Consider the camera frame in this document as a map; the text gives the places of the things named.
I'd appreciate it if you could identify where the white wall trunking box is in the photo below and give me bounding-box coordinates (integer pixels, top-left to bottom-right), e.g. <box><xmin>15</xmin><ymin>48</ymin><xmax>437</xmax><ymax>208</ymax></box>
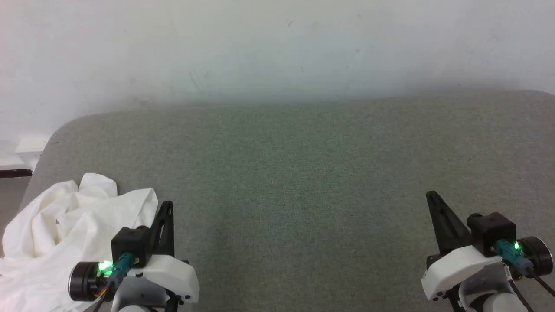
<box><xmin>0</xmin><ymin>138</ymin><xmax>49</xmax><ymax>170</ymax></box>

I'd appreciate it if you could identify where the grey-green fabric sofa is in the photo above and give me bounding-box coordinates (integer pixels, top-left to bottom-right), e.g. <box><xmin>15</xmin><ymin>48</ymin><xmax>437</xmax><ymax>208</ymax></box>
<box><xmin>0</xmin><ymin>90</ymin><xmax>555</xmax><ymax>312</ymax></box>

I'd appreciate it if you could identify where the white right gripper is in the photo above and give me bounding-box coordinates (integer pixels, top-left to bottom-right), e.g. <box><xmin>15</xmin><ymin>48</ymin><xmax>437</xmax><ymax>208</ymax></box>
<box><xmin>421</xmin><ymin>191</ymin><xmax>513</xmax><ymax>302</ymax></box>

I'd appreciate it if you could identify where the right black cable teal plug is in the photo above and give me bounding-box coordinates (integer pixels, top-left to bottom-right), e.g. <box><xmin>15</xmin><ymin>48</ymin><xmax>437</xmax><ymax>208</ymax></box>
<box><xmin>494</xmin><ymin>239</ymin><xmax>555</xmax><ymax>312</ymax></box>

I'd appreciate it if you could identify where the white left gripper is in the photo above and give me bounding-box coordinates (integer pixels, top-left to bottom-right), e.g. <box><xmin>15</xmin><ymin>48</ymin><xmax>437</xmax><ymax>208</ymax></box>
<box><xmin>129</xmin><ymin>201</ymin><xmax>200</xmax><ymax>304</ymax></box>

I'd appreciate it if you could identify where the white t-shirt with grey stitching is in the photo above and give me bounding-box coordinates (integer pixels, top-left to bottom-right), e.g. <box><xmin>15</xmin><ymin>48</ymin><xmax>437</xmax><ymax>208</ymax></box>
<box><xmin>0</xmin><ymin>173</ymin><xmax>159</xmax><ymax>312</ymax></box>

